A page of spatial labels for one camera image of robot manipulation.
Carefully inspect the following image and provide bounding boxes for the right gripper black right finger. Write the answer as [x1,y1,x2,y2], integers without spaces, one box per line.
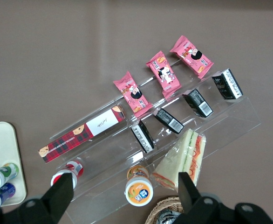
[173,172,221,224]

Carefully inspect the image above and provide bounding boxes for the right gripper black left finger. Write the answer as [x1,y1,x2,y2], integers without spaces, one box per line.
[19,172,75,224]

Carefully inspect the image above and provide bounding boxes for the plastic-wrapped triangle sandwich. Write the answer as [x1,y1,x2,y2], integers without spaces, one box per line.
[151,128,207,191]

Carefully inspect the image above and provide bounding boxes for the cream plastic tray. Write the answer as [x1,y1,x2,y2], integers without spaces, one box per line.
[0,121,27,208]

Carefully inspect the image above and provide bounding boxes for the silver plastic packet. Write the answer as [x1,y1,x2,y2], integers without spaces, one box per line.
[155,208,186,224]

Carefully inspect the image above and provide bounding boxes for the red yogurt drink bottle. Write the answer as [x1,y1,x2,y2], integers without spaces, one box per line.
[50,160,84,189]

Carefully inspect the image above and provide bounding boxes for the tan wicker basket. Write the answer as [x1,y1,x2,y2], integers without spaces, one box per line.
[145,196,188,224]

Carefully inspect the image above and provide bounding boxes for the orange yogurt drink bottle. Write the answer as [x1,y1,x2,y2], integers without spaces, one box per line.
[124,165,154,207]

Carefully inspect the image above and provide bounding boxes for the blue yogurt drink bottle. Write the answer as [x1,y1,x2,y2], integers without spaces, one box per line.
[0,182,16,209]

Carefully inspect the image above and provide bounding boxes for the long red plaid cookie box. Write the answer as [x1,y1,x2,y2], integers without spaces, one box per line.
[38,105,127,163]

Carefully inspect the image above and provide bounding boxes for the small black drink carton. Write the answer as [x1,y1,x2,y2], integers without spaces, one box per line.
[153,108,185,135]
[130,119,155,154]
[212,68,244,100]
[182,88,214,118]

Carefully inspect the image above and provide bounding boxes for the clear acrylic tiered display stand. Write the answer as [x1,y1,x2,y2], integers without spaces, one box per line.
[49,58,262,224]

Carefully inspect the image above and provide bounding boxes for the pink cartoon snack packet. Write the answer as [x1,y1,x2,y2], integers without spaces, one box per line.
[145,50,183,100]
[112,71,154,119]
[170,35,214,80]

